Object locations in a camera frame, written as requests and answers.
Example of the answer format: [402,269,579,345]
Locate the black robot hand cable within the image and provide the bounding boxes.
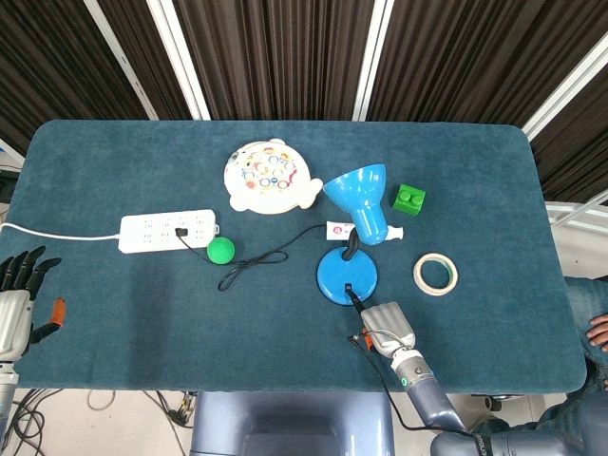
[348,333,469,434]

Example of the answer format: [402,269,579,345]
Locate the white aluminium frame post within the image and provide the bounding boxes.
[145,0,212,122]
[521,33,608,143]
[83,0,160,122]
[351,0,395,123]

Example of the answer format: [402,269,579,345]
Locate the white power strip cable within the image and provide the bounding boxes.
[0,222,123,241]

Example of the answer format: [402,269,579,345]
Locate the blue desk lamp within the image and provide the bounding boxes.
[315,162,390,306]

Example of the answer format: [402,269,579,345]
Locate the green building block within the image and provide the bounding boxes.
[391,182,428,218]

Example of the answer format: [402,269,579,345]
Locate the black floor cable bundle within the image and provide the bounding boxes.
[0,388,63,456]

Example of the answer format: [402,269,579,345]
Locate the green ball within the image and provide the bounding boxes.
[206,237,238,266]

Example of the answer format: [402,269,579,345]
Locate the white tube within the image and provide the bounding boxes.
[324,220,407,243]

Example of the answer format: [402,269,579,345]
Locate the white power strip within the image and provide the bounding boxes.
[118,209,221,255]

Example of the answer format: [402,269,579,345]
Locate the black floor cables with plugs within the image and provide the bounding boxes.
[142,389,199,456]

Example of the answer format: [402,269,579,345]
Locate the white fishing game toy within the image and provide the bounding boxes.
[223,138,325,215]

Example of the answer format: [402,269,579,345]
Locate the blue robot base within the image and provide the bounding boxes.
[189,390,396,456]

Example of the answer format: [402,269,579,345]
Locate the teal table mat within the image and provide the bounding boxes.
[0,118,588,395]

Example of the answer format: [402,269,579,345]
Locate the masking tape roll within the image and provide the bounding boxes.
[412,253,460,297]

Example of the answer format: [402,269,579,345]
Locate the white floor cable loop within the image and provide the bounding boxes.
[86,389,118,412]

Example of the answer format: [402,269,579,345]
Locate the dark brown curtain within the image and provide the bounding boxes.
[0,0,608,205]

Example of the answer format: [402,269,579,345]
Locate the person's hand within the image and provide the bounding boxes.
[585,313,608,353]

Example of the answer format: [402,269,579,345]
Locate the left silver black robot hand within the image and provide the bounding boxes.
[0,245,68,366]

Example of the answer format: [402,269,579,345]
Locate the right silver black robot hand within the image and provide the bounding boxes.
[348,287,418,355]

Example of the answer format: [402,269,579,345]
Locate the black power cable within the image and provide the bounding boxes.
[174,223,330,293]

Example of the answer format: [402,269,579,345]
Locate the white rail frame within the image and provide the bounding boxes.
[544,188,608,235]

